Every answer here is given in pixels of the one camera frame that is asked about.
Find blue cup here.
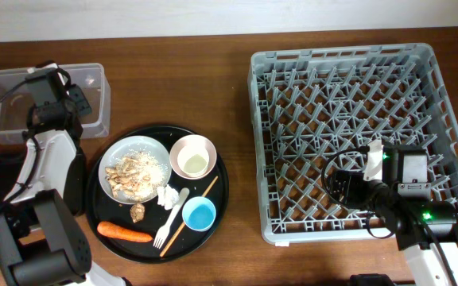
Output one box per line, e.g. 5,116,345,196
182,196,216,232

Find pink bowl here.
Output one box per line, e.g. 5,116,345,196
169,134,217,180

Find white tissue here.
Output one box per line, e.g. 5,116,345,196
157,185,180,211

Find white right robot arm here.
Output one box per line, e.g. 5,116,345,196
320,140,458,285

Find rice and peanut leftovers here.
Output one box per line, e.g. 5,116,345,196
103,151,169,203

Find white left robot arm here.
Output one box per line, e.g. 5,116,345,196
0,61,129,286

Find orange carrot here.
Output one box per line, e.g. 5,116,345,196
97,221,153,243

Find white plastic fork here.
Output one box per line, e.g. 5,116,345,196
153,187,190,249

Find grey dishwasher rack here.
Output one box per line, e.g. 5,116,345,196
248,43,458,245

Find cream paper cup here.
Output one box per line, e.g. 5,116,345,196
177,145,209,178

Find grey plate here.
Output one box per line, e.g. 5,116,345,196
97,136,172,204

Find wooden chopstick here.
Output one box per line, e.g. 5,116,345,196
159,176,219,257

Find brown food scrap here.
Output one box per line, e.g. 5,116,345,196
130,203,146,223

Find round black serving tray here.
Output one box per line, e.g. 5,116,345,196
85,125,229,263

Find clear plastic waste bin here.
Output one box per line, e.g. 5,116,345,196
0,63,111,145

